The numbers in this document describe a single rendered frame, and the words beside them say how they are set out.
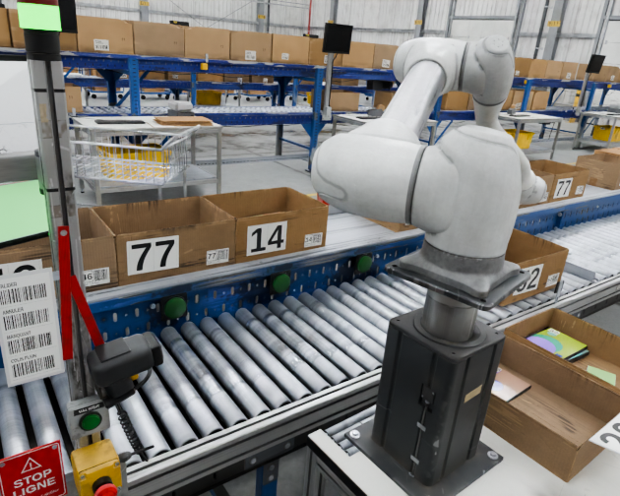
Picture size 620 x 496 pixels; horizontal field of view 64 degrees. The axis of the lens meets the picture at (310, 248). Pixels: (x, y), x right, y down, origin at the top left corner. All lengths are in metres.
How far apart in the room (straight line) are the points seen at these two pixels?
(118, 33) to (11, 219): 5.27
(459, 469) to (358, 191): 0.66
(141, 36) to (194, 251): 4.75
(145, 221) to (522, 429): 1.35
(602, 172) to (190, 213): 2.78
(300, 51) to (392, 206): 6.29
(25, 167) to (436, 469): 0.96
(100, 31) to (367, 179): 5.33
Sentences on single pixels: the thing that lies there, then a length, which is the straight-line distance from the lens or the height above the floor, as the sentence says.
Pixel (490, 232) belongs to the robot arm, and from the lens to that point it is 0.94.
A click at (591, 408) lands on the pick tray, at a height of 0.77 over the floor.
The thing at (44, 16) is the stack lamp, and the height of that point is 1.61.
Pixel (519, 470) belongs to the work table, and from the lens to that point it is 1.31.
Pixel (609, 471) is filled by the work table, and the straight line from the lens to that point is 1.42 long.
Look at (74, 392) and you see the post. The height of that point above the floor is 1.00.
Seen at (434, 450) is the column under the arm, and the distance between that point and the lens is 1.12.
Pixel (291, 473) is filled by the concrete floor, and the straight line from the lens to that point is 2.21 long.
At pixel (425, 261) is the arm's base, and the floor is 1.23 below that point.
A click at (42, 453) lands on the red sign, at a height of 0.90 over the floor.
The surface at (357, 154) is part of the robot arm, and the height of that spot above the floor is 1.42.
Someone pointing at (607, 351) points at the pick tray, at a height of 0.79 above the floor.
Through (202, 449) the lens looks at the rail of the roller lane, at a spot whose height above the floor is 0.74.
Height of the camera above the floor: 1.59
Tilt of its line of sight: 22 degrees down
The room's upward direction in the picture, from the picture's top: 5 degrees clockwise
